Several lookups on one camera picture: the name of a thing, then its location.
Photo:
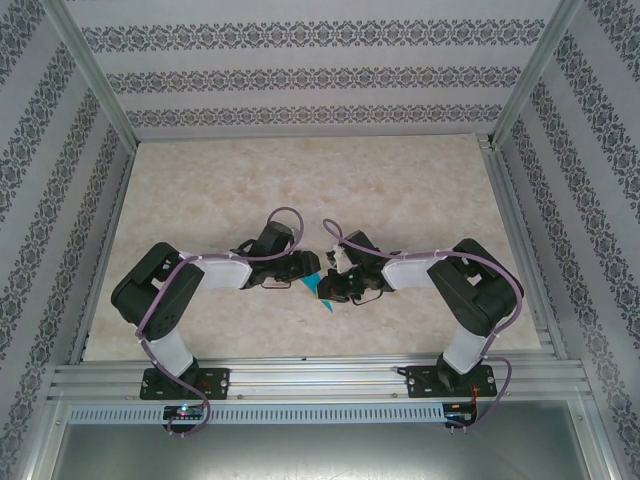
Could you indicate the teal square paper sheet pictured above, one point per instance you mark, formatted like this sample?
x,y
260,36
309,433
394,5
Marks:
x,y
311,284

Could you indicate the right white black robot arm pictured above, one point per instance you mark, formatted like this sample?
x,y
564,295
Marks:
x,y
475,295

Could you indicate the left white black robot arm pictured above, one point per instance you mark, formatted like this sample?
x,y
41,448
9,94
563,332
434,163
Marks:
x,y
155,295

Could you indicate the grey sheet metal panel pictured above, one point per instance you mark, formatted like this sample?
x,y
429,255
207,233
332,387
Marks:
x,y
320,450

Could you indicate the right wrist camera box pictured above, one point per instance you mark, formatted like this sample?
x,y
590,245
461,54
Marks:
x,y
340,257

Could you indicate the long aluminium mounting rail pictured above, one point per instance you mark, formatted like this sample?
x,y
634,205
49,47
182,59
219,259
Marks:
x,y
320,377

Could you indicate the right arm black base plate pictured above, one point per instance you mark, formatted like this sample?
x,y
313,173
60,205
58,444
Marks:
x,y
422,382

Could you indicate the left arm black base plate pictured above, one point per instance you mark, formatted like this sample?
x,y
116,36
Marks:
x,y
217,382

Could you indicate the aluminium side rail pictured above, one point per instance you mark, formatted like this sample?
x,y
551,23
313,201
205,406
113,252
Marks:
x,y
516,225
108,225

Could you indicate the aluminium frame post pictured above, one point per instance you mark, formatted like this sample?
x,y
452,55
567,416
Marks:
x,y
100,85
535,75

